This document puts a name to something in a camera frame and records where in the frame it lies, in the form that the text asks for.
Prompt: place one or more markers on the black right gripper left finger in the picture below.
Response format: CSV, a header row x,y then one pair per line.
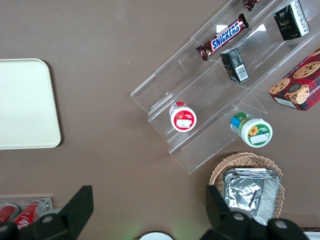
x,y
72,212

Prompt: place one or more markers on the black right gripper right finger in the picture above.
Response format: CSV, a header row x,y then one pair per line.
x,y
225,222

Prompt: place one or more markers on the light wicker basket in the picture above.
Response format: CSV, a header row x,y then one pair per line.
x,y
250,157

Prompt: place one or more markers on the cream plastic tray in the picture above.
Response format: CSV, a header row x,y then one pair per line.
x,y
25,105

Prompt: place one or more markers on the clear acrylic bottle rack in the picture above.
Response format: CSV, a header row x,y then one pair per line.
x,y
47,202

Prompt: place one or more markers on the crumpled foil packet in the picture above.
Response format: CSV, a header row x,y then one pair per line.
x,y
242,195

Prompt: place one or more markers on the red cola bottle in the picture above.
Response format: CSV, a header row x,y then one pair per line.
x,y
7,212
27,215

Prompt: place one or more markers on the ribbed aluminium foil container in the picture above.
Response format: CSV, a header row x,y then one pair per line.
x,y
270,197

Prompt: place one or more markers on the white snack bin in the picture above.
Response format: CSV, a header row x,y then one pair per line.
x,y
313,236

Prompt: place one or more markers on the green lid white jar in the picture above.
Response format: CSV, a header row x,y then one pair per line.
x,y
255,131

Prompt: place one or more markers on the red lid white jar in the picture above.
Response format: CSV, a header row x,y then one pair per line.
x,y
183,119

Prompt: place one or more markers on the clear acrylic tiered stand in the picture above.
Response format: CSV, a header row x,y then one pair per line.
x,y
195,75

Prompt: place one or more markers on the red tartan cookie box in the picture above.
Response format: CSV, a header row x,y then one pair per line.
x,y
300,85

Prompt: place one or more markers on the small black carton box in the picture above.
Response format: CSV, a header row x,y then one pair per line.
x,y
233,65
290,22

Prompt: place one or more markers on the Snickers chocolate bar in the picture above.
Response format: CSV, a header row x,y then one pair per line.
x,y
225,37
251,3

